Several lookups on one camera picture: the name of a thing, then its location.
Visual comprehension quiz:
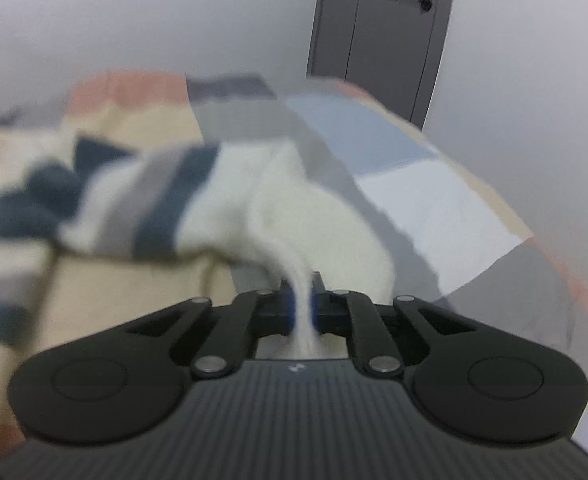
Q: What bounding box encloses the patchwork bed quilt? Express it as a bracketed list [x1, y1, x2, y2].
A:
[0, 72, 588, 455]

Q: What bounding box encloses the cream striped fleece sweater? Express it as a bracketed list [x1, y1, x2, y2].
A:
[0, 133, 394, 350]

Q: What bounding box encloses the grey door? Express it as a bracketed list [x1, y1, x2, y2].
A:
[307, 0, 452, 127]

